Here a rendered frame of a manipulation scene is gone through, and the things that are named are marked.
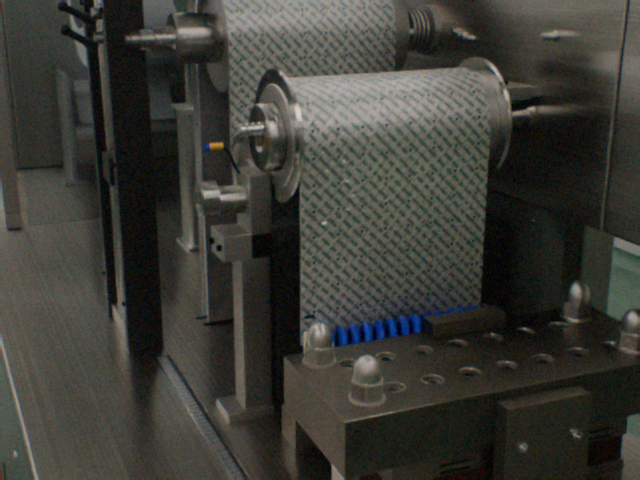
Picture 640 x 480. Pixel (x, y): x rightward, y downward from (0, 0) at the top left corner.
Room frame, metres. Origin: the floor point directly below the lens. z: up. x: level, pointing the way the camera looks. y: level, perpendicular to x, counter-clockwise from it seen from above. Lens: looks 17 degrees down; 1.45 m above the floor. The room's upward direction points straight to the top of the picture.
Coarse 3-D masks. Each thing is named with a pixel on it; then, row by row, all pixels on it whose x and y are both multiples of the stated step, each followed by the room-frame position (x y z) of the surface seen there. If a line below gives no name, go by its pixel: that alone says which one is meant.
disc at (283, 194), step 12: (276, 72) 1.02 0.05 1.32; (264, 84) 1.06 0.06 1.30; (276, 84) 1.02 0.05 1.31; (288, 84) 0.99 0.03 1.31; (288, 96) 0.99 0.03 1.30; (300, 120) 0.97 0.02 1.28; (300, 132) 0.96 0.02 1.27; (300, 144) 0.96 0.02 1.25; (300, 156) 0.96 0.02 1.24; (300, 168) 0.96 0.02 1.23; (276, 192) 1.03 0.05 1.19; (288, 192) 0.99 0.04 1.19
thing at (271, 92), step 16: (480, 80) 1.10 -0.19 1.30; (272, 96) 1.03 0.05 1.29; (288, 112) 0.98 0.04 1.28; (496, 112) 1.08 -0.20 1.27; (288, 128) 0.98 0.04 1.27; (496, 128) 1.07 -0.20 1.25; (288, 144) 0.99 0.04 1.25; (496, 144) 1.08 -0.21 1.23; (288, 160) 0.99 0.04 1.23; (272, 176) 1.03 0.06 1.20; (288, 176) 0.99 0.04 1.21
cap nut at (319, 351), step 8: (312, 328) 0.90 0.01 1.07; (320, 328) 0.90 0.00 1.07; (328, 328) 0.90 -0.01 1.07; (312, 336) 0.90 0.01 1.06; (320, 336) 0.89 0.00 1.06; (328, 336) 0.90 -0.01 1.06; (312, 344) 0.90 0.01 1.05; (320, 344) 0.89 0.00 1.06; (328, 344) 0.90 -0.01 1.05; (304, 352) 0.90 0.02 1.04; (312, 352) 0.89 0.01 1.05; (320, 352) 0.89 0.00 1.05; (328, 352) 0.89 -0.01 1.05; (304, 360) 0.90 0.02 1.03; (312, 360) 0.89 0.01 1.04; (320, 360) 0.89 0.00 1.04; (328, 360) 0.89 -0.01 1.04; (312, 368) 0.89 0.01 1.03; (320, 368) 0.89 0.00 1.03
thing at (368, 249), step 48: (336, 192) 0.99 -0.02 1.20; (384, 192) 1.01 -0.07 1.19; (432, 192) 1.04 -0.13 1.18; (480, 192) 1.06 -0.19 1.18; (336, 240) 0.99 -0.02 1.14; (384, 240) 1.01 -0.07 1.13; (432, 240) 1.04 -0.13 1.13; (480, 240) 1.06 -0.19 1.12; (336, 288) 0.99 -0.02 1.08; (384, 288) 1.01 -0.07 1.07; (432, 288) 1.04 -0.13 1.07; (480, 288) 1.06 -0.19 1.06
